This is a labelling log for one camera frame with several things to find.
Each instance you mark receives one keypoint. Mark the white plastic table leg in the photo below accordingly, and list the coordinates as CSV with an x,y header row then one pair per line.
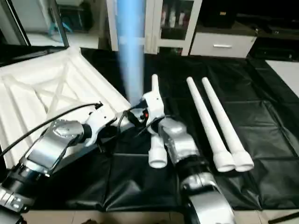
x,y
158,156
229,126
131,46
208,121

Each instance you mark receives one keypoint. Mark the black table mat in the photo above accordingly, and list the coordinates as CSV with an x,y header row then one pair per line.
x,y
140,186

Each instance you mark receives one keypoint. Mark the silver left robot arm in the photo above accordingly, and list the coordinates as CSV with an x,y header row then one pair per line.
x,y
51,149

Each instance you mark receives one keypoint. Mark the white plastic table top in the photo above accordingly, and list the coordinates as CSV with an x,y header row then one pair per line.
x,y
42,93

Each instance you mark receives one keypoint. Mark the black case with yellow label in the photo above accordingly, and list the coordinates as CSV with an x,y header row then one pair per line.
x,y
217,14

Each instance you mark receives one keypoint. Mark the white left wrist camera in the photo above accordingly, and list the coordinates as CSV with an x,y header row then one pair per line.
x,y
98,121

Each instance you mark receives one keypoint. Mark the white drawer unit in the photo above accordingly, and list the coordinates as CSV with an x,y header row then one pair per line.
x,y
222,45

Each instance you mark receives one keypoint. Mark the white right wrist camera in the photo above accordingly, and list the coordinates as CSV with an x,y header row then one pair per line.
x,y
153,107

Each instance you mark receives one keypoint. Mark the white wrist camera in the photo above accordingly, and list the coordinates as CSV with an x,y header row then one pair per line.
x,y
98,121
153,107

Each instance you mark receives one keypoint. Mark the white glass door cabinet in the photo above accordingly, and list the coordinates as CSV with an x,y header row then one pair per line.
x,y
156,28

